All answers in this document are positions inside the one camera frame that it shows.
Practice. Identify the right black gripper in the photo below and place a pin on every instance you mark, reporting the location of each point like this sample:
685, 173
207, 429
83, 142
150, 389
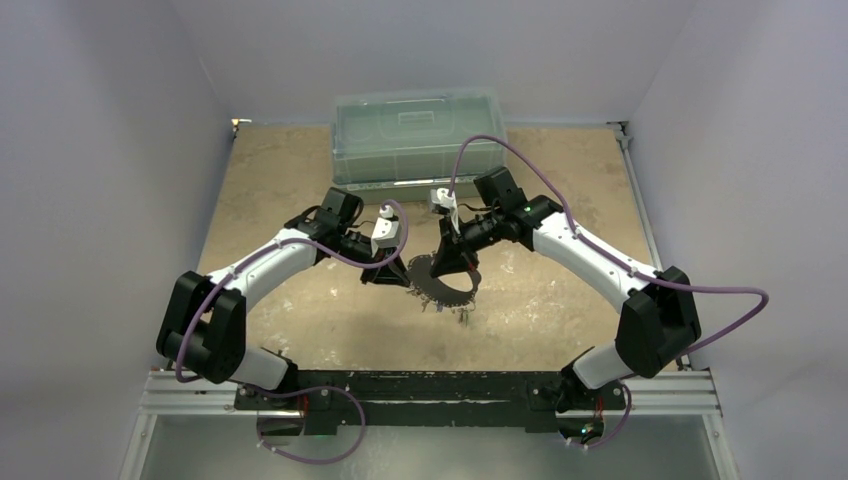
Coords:
452, 245

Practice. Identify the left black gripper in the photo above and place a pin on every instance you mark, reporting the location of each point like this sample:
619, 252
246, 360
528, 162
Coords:
389, 273

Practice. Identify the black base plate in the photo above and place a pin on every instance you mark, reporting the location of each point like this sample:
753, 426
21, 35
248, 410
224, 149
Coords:
535, 401

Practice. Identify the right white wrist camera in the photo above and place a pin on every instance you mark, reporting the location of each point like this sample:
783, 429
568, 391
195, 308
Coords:
442, 201

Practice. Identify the aluminium frame rail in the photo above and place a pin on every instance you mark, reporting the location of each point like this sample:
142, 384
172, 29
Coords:
671, 428

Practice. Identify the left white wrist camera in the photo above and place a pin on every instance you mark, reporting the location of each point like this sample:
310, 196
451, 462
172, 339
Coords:
387, 230

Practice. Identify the right side aluminium rail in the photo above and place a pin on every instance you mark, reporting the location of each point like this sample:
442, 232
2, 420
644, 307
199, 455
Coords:
624, 140

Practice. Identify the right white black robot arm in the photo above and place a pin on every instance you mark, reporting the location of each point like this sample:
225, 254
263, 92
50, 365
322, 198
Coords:
658, 319

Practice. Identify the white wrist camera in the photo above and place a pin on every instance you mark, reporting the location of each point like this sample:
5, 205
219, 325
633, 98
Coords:
442, 201
387, 230

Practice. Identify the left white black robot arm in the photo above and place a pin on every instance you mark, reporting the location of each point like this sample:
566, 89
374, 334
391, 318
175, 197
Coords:
204, 330

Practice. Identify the clear plastic storage box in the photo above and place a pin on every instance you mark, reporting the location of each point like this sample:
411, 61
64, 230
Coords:
401, 144

